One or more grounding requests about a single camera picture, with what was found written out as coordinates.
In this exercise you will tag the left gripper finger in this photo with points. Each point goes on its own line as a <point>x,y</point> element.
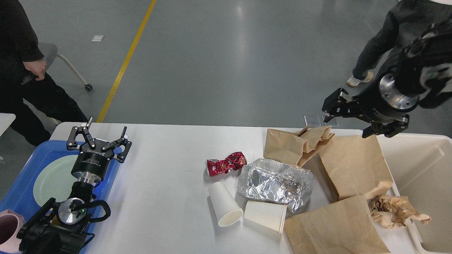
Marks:
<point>89,142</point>
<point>108,150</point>

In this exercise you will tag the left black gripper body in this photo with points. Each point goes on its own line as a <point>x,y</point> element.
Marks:
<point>92,163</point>

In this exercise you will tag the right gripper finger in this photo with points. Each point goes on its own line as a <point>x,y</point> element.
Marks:
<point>388,130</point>
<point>341,104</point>

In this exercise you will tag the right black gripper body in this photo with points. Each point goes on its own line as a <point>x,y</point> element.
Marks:
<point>383,102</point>

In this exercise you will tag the light green plate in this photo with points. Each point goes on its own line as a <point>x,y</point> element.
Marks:
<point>55,180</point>

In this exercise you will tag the small brown paper bag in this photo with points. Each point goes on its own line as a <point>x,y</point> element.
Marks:
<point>296,148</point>

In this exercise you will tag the pink mug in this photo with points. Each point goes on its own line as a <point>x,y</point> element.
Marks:
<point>10,224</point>

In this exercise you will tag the large brown paper bag front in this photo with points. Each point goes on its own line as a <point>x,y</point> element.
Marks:
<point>344,227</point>

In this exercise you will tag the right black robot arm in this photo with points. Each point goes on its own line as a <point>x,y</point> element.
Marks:
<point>422,77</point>

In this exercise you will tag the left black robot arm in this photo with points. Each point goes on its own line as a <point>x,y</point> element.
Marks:
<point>60,227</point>

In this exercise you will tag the brown paper bag under gripper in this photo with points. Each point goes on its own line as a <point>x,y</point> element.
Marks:
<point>356,166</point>

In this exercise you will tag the beige plastic bin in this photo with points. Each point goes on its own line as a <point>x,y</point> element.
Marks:
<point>420,165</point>

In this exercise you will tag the white side table corner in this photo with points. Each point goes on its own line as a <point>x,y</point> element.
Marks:
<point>5,121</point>

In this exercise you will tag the blue plastic tray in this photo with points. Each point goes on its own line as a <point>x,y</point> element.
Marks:
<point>20,198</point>

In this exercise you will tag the crumpled brown paper wad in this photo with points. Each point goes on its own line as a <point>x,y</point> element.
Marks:
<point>393,211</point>

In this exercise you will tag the person in black clothes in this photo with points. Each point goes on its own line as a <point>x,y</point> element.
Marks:
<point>23,76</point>

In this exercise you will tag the grey office chair left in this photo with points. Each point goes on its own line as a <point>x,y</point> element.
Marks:
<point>50,52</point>

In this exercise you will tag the crumpled aluminium foil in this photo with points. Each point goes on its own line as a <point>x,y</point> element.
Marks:
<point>276,182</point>

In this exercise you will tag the crushed red can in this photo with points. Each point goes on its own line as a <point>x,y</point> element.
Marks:
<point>233,162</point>

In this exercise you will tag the white paper cup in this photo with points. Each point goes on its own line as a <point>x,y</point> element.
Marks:
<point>225,207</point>

